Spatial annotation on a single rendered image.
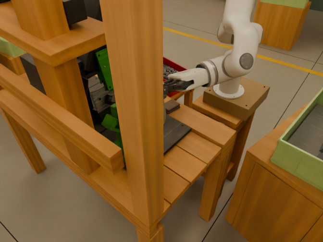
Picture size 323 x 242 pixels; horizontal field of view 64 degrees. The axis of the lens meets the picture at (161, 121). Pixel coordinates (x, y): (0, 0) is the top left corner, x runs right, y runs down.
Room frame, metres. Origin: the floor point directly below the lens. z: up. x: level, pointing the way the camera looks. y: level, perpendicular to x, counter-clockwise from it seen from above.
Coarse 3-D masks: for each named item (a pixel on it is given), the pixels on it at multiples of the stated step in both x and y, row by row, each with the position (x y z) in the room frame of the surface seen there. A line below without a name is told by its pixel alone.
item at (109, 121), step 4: (108, 116) 0.84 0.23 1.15; (112, 116) 0.84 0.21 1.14; (104, 120) 0.83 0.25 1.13; (108, 120) 0.82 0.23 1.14; (112, 120) 0.82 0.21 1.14; (116, 120) 0.82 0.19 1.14; (104, 124) 0.82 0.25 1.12; (108, 124) 0.81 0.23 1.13; (112, 124) 0.81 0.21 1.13; (116, 124) 0.84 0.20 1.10; (108, 128) 0.79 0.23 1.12; (112, 128) 0.80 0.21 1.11; (116, 128) 0.82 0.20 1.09; (120, 132) 0.83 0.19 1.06
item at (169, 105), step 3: (171, 99) 1.24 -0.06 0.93; (165, 102) 1.21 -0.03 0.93; (168, 102) 1.21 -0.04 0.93; (171, 102) 1.21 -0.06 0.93; (174, 102) 1.21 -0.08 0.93; (177, 102) 1.21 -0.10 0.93; (165, 105) 1.18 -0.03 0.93; (168, 105) 1.18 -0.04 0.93; (171, 105) 1.18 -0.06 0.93; (174, 105) 1.18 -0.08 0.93; (177, 105) 1.18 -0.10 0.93; (165, 108) 1.16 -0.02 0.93; (168, 108) 1.16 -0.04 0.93; (171, 108) 1.15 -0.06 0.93; (174, 108) 1.16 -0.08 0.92; (177, 108) 1.18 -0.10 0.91; (168, 111) 1.14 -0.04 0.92; (171, 111) 1.15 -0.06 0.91
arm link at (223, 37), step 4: (252, 8) 1.19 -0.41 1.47; (220, 24) 1.35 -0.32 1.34; (220, 28) 1.32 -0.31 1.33; (220, 32) 1.30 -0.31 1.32; (224, 32) 1.27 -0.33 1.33; (220, 36) 1.30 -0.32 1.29; (224, 36) 1.28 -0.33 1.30; (228, 36) 1.28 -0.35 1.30; (232, 36) 1.28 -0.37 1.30; (220, 40) 1.32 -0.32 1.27; (224, 40) 1.29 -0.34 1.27; (228, 40) 1.29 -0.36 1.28; (232, 40) 1.28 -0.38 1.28; (232, 44) 1.31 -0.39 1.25
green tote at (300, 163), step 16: (320, 96) 1.29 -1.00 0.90; (304, 112) 1.08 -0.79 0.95; (288, 128) 0.94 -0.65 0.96; (288, 144) 0.83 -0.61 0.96; (272, 160) 0.86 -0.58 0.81; (288, 160) 0.81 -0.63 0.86; (304, 160) 0.77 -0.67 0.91; (320, 160) 0.73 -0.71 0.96; (304, 176) 0.75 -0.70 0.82; (320, 176) 0.71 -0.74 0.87
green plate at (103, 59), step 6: (96, 54) 1.17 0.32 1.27; (102, 54) 1.19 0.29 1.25; (102, 60) 1.18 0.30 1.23; (108, 60) 1.20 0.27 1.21; (102, 66) 1.17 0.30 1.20; (108, 66) 1.19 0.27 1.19; (96, 72) 1.21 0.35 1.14; (102, 72) 1.15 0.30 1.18; (108, 72) 1.18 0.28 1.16; (102, 78) 1.18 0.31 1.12; (108, 78) 1.16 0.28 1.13; (108, 84) 1.15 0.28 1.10; (108, 90) 1.14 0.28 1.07
